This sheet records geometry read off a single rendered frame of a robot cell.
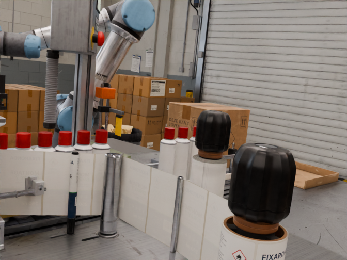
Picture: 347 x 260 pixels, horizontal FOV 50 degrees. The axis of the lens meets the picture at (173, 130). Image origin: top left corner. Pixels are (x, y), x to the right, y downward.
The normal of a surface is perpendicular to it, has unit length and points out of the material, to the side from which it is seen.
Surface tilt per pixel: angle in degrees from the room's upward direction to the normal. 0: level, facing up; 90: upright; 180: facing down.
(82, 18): 90
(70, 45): 90
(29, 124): 90
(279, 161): 72
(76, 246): 0
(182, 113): 90
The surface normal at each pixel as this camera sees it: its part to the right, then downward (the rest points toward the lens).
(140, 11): 0.41, 0.13
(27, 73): 0.77, 0.18
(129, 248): 0.10, -0.98
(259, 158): -0.32, -0.34
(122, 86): -0.59, 0.06
